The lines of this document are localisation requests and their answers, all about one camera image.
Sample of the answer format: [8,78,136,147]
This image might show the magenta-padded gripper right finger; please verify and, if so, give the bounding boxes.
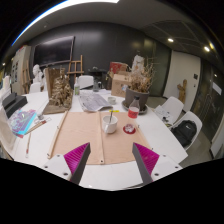
[131,142,184,186]

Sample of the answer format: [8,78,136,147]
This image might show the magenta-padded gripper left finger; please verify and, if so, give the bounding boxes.
[42,142,92,186]

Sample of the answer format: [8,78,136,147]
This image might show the clear red-labelled drink bottle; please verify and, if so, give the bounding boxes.
[125,95,141,133]

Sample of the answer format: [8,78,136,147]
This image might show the tan wooden drawing board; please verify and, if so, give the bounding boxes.
[46,110,152,166]

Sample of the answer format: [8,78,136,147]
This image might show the black backpack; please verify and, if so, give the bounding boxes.
[171,119,198,148]

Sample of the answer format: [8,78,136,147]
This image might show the white ceramic mug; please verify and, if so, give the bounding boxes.
[101,114,119,135]

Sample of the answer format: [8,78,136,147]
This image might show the white paper sheets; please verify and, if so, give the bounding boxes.
[153,104,173,125]

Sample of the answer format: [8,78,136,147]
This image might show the grey pot saucer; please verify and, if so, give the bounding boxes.
[121,99,149,115]

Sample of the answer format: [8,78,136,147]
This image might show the white plastic chair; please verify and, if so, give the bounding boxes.
[162,96,185,126]
[77,75,95,90]
[171,110,203,151]
[29,82,42,94]

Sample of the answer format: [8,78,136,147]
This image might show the printed newspaper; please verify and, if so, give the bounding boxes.
[78,90,113,113]

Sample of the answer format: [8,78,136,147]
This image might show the dried plant in grey pot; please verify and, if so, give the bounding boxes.
[123,59,156,113]

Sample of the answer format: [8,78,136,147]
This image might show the green spray bottle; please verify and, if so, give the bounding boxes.
[73,77,81,96]

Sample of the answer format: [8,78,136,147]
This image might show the cardboard box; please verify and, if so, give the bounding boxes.
[110,73,133,98]

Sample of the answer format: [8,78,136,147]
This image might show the black flat boxes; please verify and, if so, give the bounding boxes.
[1,92,29,119]

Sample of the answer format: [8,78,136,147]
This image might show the wooden easel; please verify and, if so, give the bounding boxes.
[67,54,85,88]
[21,59,33,94]

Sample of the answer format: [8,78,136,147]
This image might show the white plaster bust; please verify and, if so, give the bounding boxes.
[32,64,44,84]

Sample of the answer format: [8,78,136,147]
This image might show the red box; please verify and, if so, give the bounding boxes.
[109,61,129,75]

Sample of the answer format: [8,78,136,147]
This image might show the white plaster figure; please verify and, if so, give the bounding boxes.
[131,54,146,73]

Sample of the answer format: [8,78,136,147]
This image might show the white cabinet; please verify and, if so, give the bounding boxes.
[10,45,32,96]

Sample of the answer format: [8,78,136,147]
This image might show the long ceiling light panel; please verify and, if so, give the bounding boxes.
[11,0,120,46]

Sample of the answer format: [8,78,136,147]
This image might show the wooden wall figure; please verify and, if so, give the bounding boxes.
[176,79,188,104]

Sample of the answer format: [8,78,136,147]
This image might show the black wall screen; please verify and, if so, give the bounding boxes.
[32,35,75,68]

